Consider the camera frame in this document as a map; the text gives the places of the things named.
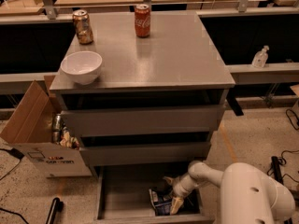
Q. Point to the middle grey drawer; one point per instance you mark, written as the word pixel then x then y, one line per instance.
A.
pixel 140 154

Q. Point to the black stand bar right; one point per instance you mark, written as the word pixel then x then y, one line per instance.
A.
pixel 275 164

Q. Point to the open cardboard box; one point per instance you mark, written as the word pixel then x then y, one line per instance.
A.
pixel 29 130

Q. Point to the blue chip bag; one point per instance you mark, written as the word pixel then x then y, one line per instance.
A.
pixel 161 201

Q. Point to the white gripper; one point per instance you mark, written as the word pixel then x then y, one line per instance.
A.
pixel 179 188

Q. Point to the gold patterned can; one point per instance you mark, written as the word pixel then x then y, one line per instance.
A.
pixel 84 32

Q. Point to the open bottom grey drawer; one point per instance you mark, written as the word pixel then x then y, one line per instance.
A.
pixel 124 195

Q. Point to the clear sanitizer pump bottle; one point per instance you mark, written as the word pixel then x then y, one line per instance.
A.
pixel 260 58

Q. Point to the red coca-cola can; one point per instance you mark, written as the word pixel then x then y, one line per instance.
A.
pixel 142 20

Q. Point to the snack packets in box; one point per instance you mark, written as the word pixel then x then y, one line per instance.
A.
pixel 67 140

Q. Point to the white bowl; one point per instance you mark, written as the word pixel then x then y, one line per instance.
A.
pixel 82 67

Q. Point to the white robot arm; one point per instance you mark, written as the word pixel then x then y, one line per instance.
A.
pixel 248 195

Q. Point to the top grey drawer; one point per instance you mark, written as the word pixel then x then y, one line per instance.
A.
pixel 131 121

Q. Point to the black object bottom left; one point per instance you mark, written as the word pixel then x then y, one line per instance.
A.
pixel 56 206

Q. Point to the grey drawer cabinet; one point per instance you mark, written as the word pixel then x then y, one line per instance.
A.
pixel 177 65

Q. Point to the silver can in box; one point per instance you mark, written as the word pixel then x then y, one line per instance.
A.
pixel 57 125

